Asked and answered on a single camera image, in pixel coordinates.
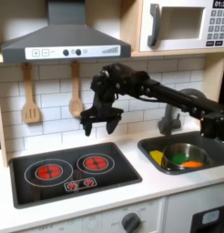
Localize wooden spoon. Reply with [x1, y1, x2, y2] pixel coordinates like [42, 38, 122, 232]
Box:
[68, 61, 85, 118]

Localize white cabinet door black window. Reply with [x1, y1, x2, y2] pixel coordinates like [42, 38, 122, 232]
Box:
[164, 181, 224, 233]

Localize dark grey sink basin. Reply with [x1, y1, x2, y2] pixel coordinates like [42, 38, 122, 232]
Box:
[137, 130, 224, 176]

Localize yellow toy block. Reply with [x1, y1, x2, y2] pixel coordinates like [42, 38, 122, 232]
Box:
[148, 149, 165, 167]

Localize steel pot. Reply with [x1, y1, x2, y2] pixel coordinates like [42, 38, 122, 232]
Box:
[160, 142, 211, 172]

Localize black toy stove top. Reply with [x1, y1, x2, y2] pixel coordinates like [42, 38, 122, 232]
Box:
[8, 141, 144, 210]

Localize wooden slotted spatula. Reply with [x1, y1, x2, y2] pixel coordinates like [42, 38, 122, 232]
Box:
[20, 62, 42, 125]

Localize green toy block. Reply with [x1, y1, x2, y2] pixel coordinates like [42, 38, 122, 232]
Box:
[170, 152, 188, 166]

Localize white toy microwave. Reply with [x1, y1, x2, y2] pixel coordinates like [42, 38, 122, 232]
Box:
[138, 0, 224, 53]

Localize dark grey tap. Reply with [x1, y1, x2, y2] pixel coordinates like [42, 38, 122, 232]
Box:
[157, 87, 208, 137]

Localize white oven control panel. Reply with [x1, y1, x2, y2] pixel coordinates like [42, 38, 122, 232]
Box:
[13, 197, 167, 233]

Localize grey oven knob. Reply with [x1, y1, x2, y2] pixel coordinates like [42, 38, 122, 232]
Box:
[120, 211, 142, 233]

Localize orange toy vegetable green tip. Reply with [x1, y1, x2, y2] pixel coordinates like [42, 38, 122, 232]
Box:
[179, 160, 205, 169]

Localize grey extractor hood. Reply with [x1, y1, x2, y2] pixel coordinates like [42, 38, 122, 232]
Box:
[0, 0, 132, 65]

